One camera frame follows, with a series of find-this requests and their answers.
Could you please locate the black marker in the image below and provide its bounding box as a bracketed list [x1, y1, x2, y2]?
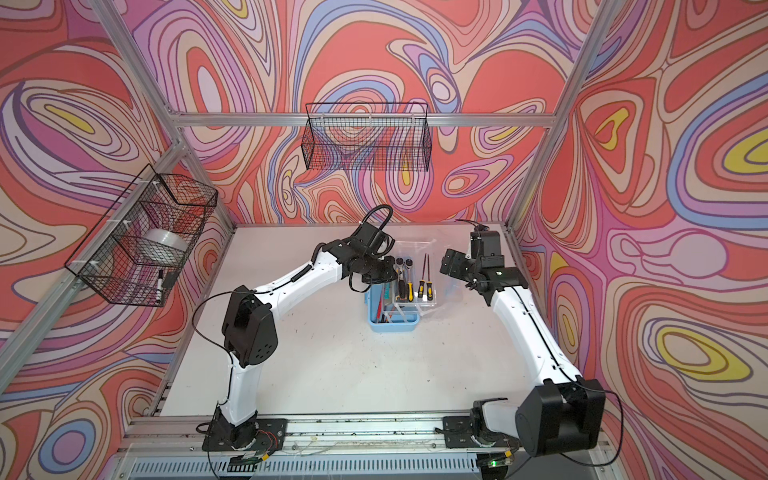
[155, 269, 164, 305]

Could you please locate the silver tape roll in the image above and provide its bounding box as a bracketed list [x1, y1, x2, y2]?
[143, 228, 188, 251]

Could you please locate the red hex key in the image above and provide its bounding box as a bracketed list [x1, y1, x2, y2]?
[372, 286, 384, 324]

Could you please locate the wire basket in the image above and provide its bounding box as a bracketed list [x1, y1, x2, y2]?
[301, 101, 432, 172]
[64, 165, 218, 308]

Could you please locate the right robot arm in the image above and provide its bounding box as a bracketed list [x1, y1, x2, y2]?
[440, 223, 610, 460]

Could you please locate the blue plastic tool box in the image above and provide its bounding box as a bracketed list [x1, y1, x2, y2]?
[364, 239, 457, 334]

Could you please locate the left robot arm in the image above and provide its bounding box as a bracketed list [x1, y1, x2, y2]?
[202, 204, 397, 452]

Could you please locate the back wire basket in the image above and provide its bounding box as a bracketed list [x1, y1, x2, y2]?
[301, 101, 432, 172]

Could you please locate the left wire basket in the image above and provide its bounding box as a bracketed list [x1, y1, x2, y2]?
[64, 165, 218, 308]

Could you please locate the aluminium front rail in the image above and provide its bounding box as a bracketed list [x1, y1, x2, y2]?
[104, 412, 624, 479]

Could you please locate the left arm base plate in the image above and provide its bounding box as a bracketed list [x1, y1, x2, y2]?
[202, 417, 288, 453]

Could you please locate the orange black screwdriver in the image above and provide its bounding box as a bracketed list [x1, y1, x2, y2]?
[417, 253, 429, 300]

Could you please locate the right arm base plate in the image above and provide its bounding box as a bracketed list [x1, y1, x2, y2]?
[434, 414, 521, 451]

